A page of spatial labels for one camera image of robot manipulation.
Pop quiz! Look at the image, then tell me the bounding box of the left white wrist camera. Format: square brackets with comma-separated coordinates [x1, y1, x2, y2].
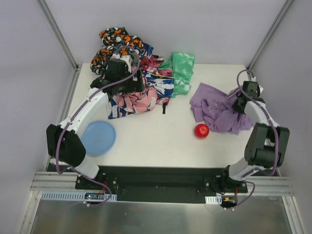
[115, 55, 133, 68]

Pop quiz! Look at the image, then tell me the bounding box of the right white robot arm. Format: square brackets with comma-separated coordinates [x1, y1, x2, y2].
[221, 81, 290, 189]

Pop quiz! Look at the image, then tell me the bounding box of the left white cable duct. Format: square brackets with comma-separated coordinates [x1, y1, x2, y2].
[41, 191, 117, 202]

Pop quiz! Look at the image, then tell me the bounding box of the purple shirt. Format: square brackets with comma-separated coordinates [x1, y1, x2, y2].
[190, 83, 253, 135]

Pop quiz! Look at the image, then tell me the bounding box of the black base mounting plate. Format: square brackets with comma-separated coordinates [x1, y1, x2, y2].
[75, 166, 248, 204]

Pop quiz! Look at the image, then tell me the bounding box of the aluminium front rail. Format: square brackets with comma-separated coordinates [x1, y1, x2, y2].
[30, 172, 294, 196]

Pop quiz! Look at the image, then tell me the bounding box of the blue white striped cloth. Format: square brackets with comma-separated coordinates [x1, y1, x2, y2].
[108, 43, 174, 119]

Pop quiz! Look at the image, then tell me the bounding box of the right white cable duct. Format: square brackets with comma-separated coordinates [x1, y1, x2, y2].
[205, 195, 222, 205]

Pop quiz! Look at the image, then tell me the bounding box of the pink navy patterned cloth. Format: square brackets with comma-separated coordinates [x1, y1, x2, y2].
[111, 88, 157, 114]

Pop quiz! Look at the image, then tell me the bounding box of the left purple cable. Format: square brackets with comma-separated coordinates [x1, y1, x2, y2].
[55, 45, 142, 208]

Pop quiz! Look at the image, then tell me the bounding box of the red apple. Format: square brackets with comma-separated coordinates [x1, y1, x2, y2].
[194, 123, 210, 139]

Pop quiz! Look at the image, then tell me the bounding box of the blue plastic plate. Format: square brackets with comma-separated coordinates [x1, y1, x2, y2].
[81, 120, 116, 157]

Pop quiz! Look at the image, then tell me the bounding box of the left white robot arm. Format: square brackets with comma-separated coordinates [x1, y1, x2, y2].
[46, 55, 142, 179]

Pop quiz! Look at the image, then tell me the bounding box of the green white tie-dye cloth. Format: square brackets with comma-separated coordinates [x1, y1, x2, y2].
[159, 52, 195, 98]

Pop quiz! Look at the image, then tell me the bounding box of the left aluminium frame post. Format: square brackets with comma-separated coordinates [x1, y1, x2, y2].
[36, 0, 82, 71]

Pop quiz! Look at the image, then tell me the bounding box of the white cable duct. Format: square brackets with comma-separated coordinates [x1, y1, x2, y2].
[41, 191, 117, 202]
[205, 195, 222, 205]

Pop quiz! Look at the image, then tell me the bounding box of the orange black patterned cloth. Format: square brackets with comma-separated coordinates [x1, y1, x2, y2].
[90, 27, 148, 75]

